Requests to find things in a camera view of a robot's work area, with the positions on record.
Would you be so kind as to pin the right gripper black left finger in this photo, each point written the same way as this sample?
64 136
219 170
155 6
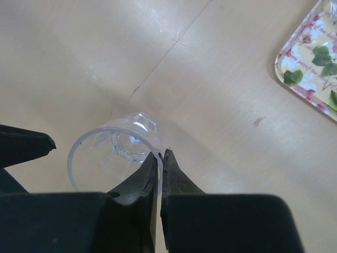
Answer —
121 220

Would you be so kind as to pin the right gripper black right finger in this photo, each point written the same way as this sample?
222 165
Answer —
195 221

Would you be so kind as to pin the small clear glass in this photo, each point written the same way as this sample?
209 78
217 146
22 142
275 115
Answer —
104 157

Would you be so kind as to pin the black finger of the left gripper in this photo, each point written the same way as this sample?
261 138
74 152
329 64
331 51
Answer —
19 146

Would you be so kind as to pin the floral patterned tray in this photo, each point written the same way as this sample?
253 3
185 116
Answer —
306 64

